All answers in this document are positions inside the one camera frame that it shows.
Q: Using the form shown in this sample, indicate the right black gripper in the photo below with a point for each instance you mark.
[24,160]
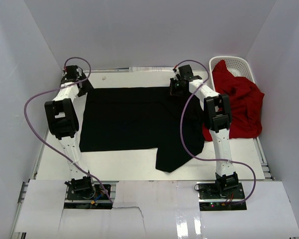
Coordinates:
[172,90]

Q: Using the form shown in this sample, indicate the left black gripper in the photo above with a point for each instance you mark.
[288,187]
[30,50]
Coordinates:
[87,86]

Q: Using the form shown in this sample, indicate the black t shirt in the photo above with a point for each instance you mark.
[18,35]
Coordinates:
[142,118]

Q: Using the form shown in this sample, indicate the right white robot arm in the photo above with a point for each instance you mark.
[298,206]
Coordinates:
[217,119]

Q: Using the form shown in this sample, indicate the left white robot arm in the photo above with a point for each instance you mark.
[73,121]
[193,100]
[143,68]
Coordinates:
[64,125]

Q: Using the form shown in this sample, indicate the white plastic basket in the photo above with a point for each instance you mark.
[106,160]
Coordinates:
[228,67]

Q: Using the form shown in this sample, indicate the red t shirt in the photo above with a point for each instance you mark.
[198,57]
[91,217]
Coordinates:
[245,101]

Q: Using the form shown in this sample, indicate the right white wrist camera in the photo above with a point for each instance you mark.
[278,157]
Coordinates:
[176,72]

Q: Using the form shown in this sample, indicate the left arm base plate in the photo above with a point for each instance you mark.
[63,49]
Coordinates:
[89,199]

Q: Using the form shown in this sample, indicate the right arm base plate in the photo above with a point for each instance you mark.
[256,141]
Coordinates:
[210,200]

